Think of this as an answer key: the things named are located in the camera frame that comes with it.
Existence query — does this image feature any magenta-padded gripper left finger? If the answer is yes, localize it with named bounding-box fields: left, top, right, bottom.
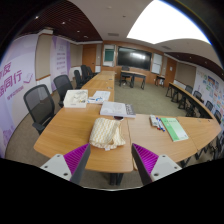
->
left=39, top=142, right=92, bottom=186

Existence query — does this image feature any whiteboard with green screen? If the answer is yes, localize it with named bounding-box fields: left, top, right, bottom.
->
left=102, top=44, right=116, bottom=68

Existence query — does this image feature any large flat white box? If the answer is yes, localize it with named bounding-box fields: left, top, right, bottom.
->
left=99, top=100, right=137, bottom=119

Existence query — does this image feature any dark-legged presenter desk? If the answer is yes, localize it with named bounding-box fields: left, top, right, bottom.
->
left=119, top=70, right=148, bottom=90

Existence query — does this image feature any cream zigzag patterned towel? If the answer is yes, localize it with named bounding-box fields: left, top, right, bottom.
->
left=88, top=117, right=127, bottom=152

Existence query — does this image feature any large black wall screen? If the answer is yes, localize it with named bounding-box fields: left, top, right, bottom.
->
left=116, top=46, right=153, bottom=71

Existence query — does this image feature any black mesh office chair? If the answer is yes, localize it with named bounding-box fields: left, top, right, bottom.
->
left=53, top=74, right=74, bottom=108
left=80, top=64, right=98, bottom=83
left=73, top=69, right=84, bottom=90
left=23, top=83, right=56, bottom=135

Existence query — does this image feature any brown wooden door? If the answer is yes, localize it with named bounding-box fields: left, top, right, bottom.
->
left=163, top=57, right=178, bottom=88
left=82, top=44, right=98, bottom=73

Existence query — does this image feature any narrow purple wall banner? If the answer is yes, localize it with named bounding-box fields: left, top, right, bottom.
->
left=49, top=35, right=72, bottom=92

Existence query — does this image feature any large ceiling light panel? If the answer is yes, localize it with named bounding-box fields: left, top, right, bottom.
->
left=126, top=0, right=212, bottom=45

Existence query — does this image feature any open white cardboard box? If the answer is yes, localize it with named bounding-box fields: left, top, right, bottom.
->
left=63, top=89, right=89, bottom=109

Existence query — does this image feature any small blue and white box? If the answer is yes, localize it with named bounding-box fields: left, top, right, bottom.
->
left=87, top=96, right=105, bottom=105

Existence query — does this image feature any small dark side table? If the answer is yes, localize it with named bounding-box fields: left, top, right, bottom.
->
left=154, top=75, right=166, bottom=88

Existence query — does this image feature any pack of whiteboard markers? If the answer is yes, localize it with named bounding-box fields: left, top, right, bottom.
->
left=149, top=114, right=166, bottom=133

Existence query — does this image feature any black swivel chair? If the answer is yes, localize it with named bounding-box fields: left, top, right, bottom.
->
left=120, top=65, right=132, bottom=84

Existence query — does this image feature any green booklet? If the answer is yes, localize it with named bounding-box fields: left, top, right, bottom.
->
left=160, top=117, right=190, bottom=143

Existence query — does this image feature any wide purple lettered wall banner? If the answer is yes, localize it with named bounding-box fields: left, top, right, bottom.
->
left=0, top=36, right=39, bottom=158

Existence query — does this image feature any white printed paper sheet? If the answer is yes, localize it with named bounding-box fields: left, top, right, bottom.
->
left=93, top=90, right=111, bottom=102

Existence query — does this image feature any colourful wall poster board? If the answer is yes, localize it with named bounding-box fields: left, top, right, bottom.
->
left=194, top=64, right=224, bottom=129

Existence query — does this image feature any row of black chairs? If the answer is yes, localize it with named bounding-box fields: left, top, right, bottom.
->
left=184, top=84, right=224, bottom=161

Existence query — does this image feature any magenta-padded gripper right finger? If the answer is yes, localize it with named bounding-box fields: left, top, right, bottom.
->
left=131, top=142, right=184, bottom=187

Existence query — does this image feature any long curved conference table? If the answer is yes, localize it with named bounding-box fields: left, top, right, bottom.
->
left=165, top=82, right=214, bottom=119

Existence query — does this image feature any plain white whiteboard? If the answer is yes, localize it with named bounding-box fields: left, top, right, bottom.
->
left=151, top=52, right=164, bottom=75

